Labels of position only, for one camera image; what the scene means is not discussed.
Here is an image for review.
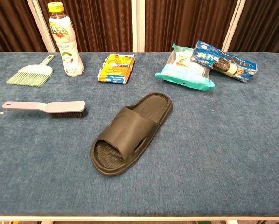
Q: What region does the teal white snack bag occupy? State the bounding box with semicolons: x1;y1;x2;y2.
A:
154;42;216;91

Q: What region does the brown pleated curtain panel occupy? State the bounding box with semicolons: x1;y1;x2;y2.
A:
144;0;238;53
38;0;133;53
229;0;279;56
0;0;48;56

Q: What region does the yellow orange snack pack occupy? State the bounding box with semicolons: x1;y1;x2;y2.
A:
97;53;135;84

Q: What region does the tea bottle with yellow cap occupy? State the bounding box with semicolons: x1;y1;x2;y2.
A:
48;1;85;77

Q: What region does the white partition post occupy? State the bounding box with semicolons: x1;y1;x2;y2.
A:
222;0;246;52
131;0;146;53
27;0;57;53

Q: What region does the black rubber slipper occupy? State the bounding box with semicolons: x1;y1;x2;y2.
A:
90;92;173;177

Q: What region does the grey shoe brush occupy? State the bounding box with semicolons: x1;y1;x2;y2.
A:
2;100;88;119

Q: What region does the green mini broom brush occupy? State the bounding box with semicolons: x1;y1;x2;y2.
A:
6;54;55;88

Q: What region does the blue cookie box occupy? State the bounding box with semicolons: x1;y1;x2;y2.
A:
190;40;258;83

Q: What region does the white table frame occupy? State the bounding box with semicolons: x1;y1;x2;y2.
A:
0;216;279;224

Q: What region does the blue fabric table cover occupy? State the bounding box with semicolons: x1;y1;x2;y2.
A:
0;51;279;217

